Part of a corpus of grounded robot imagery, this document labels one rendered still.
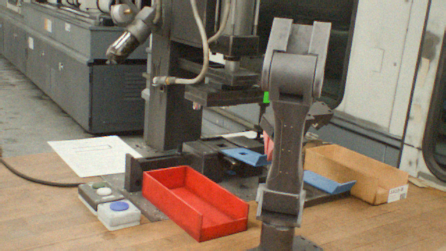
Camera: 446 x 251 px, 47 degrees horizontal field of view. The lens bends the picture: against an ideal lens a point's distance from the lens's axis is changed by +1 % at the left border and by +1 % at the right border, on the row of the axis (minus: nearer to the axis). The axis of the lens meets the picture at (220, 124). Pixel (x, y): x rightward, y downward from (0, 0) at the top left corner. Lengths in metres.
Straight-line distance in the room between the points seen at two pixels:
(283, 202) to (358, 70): 0.96
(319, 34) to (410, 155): 0.89
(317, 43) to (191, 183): 0.56
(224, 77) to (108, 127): 3.30
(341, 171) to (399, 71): 0.47
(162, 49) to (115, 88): 2.97
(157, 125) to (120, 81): 2.93
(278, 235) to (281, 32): 0.37
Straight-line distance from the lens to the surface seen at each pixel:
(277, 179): 0.91
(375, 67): 1.78
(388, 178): 1.42
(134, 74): 4.47
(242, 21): 1.25
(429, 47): 1.59
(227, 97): 1.25
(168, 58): 1.44
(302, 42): 0.85
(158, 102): 1.51
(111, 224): 1.05
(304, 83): 0.78
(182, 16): 1.38
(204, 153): 1.26
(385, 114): 1.75
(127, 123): 4.57
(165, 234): 1.05
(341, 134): 1.86
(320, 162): 1.41
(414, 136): 1.63
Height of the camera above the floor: 1.39
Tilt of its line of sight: 15 degrees down
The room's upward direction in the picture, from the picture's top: 5 degrees clockwise
